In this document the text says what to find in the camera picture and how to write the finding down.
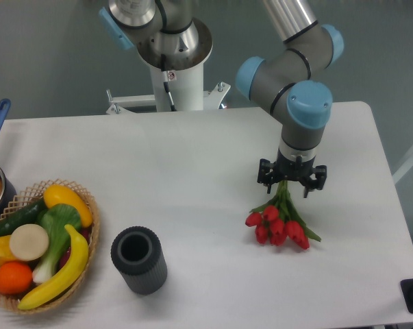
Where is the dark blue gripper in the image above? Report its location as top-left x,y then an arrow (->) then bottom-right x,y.
257,153 -> 327,198

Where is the red tulip bouquet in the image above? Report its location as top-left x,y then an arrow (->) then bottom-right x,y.
245,181 -> 322,250

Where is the dark grey ribbed vase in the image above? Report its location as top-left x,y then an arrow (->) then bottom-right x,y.
110,226 -> 168,295

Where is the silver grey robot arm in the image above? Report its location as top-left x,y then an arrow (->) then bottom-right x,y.
99,1 -> 344,192

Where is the red fruit in basket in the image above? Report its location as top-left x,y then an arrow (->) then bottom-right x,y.
58,228 -> 91,270

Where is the yellow banana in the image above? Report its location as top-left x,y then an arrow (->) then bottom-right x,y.
17,224 -> 89,310

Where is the yellow squash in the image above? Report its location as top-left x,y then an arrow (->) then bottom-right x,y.
43,184 -> 93,228

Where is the green bok choy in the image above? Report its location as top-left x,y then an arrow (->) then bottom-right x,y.
32,204 -> 82,285

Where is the dark green cucumber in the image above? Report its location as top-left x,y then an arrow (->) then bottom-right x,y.
0,199 -> 47,237

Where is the beige round disc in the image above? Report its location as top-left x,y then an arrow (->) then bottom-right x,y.
9,224 -> 49,261

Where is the woven wicker basket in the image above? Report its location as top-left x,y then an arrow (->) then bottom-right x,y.
0,179 -> 100,315

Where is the orange fruit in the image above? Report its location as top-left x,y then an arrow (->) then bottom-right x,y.
0,261 -> 32,295

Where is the yellow bell pepper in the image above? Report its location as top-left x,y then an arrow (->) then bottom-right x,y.
0,235 -> 18,266

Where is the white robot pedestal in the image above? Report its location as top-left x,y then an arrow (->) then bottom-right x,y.
106,63 -> 231,114

